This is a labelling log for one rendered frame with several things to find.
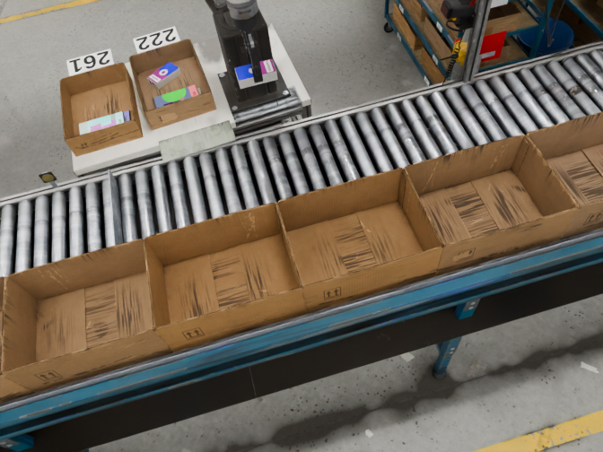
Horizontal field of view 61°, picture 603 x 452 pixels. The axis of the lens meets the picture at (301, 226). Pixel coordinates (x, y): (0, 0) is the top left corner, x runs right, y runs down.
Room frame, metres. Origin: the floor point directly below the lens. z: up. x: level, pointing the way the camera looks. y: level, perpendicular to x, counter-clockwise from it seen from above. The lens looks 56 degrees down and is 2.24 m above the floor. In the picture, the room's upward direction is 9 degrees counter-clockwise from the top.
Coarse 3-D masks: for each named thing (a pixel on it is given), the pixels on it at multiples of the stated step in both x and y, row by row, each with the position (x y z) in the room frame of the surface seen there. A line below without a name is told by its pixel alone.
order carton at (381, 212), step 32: (320, 192) 0.91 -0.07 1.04; (352, 192) 0.93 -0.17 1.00; (384, 192) 0.94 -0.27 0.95; (288, 224) 0.90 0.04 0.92; (320, 224) 0.90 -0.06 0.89; (352, 224) 0.88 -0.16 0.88; (384, 224) 0.86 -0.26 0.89; (416, 224) 0.81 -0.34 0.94; (320, 256) 0.78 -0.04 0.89; (352, 256) 0.77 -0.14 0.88; (384, 256) 0.75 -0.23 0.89; (416, 256) 0.65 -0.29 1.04; (320, 288) 0.62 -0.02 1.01; (352, 288) 0.63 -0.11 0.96; (384, 288) 0.64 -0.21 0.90
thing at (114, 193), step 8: (112, 176) 1.35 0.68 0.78; (112, 184) 1.30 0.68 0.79; (112, 192) 1.26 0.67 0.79; (112, 200) 1.21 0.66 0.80; (112, 208) 1.17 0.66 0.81; (112, 216) 1.13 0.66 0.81; (120, 216) 1.19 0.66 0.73; (112, 224) 1.09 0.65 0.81; (120, 224) 1.15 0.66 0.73; (112, 232) 1.06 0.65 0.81; (120, 232) 1.10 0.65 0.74; (120, 240) 1.06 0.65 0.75
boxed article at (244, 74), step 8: (264, 64) 1.43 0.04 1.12; (272, 64) 1.42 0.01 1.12; (240, 72) 1.40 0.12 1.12; (248, 72) 1.40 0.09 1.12; (264, 72) 1.38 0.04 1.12; (272, 72) 1.38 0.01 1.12; (240, 80) 1.36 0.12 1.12; (248, 80) 1.37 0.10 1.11; (264, 80) 1.37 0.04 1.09; (272, 80) 1.38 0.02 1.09; (240, 88) 1.36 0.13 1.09
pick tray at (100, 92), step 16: (64, 80) 1.88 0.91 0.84; (80, 80) 1.89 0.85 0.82; (96, 80) 1.91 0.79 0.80; (112, 80) 1.92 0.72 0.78; (128, 80) 1.83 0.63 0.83; (64, 96) 1.80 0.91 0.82; (80, 96) 1.86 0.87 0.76; (96, 96) 1.84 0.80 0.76; (112, 96) 1.83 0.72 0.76; (128, 96) 1.81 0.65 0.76; (64, 112) 1.69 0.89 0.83; (80, 112) 1.76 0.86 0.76; (96, 112) 1.74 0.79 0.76; (112, 112) 1.72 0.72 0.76; (64, 128) 1.57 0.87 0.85; (112, 128) 1.54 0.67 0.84; (128, 128) 1.55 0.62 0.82; (80, 144) 1.52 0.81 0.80; (96, 144) 1.53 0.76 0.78; (112, 144) 1.54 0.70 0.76
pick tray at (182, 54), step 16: (160, 48) 1.99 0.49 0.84; (176, 48) 2.00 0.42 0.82; (192, 48) 1.98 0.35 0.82; (144, 64) 1.97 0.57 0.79; (160, 64) 1.98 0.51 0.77; (176, 64) 1.98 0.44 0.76; (192, 64) 1.96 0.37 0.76; (144, 80) 1.90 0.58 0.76; (176, 80) 1.87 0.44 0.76; (192, 80) 1.85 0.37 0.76; (144, 96) 1.80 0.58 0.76; (208, 96) 1.65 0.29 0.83; (144, 112) 1.59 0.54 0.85; (160, 112) 1.60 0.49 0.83; (176, 112) 1.61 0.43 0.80; (192, 112) 1.63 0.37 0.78
